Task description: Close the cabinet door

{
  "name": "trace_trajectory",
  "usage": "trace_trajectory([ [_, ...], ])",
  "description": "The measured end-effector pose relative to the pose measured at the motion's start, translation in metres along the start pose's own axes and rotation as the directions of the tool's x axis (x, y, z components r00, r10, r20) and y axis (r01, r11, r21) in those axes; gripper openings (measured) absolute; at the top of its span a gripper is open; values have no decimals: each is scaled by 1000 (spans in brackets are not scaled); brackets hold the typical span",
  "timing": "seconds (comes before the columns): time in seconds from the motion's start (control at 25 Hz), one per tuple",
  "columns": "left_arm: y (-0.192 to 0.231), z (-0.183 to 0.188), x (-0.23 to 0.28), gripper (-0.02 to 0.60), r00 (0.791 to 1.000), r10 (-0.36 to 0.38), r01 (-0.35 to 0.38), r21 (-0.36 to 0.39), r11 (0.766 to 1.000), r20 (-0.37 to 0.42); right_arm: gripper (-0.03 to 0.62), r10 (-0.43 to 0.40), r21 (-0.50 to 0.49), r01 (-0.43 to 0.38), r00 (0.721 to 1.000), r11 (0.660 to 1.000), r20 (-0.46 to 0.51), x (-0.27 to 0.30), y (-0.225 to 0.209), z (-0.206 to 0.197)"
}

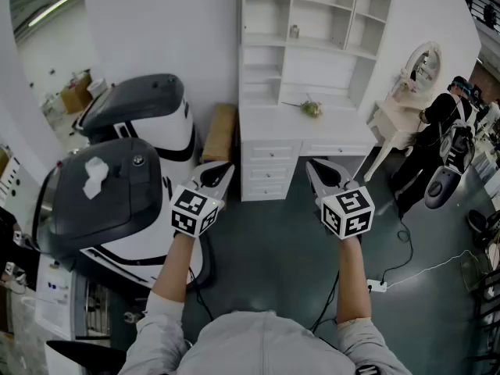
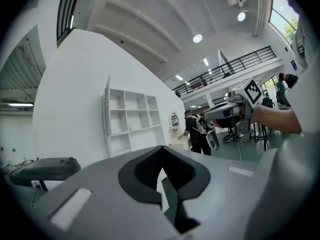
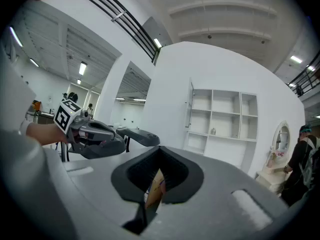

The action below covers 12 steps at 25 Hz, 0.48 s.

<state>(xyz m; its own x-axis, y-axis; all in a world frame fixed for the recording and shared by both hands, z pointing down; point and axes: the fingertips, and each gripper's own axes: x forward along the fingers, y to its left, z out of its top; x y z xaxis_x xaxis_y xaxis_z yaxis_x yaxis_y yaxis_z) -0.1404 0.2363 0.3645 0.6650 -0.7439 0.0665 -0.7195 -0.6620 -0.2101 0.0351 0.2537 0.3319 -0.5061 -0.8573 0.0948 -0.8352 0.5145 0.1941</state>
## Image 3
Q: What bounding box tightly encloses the ribbed glass cabinet door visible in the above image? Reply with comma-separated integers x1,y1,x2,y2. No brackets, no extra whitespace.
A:
184,78,195,130

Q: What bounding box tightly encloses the person's grey jacket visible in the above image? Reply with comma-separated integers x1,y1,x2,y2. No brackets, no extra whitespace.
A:
0,41,76,240

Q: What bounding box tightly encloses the oval vanity mirror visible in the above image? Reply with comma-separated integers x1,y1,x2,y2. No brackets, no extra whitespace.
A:
271,120,292,156

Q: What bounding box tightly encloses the background table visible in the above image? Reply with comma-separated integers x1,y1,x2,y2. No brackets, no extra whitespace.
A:
36,112,55,125

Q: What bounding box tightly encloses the person's left forearm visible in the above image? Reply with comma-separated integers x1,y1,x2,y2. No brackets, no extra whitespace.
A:
26,122,70,146

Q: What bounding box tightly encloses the black balcony railing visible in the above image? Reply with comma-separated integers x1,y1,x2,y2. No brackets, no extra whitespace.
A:
286,56,320,92
72,0,161,65

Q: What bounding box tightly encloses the cardboard box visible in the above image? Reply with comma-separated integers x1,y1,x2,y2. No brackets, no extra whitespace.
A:
144,168,167,210

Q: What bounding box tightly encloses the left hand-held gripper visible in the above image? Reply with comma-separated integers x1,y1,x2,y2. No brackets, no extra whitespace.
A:
53,98,127,160

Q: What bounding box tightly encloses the white shelf unit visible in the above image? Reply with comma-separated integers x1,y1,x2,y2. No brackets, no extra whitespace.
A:
183,78,259,171

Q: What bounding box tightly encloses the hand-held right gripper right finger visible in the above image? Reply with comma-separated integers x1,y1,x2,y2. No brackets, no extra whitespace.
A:
140,145,290,240

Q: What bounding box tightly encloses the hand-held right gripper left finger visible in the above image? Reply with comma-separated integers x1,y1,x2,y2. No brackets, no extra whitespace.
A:
43,145,162,240

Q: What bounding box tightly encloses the white vanity dresser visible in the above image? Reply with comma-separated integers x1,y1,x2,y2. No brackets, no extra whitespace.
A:
254,146,291,195

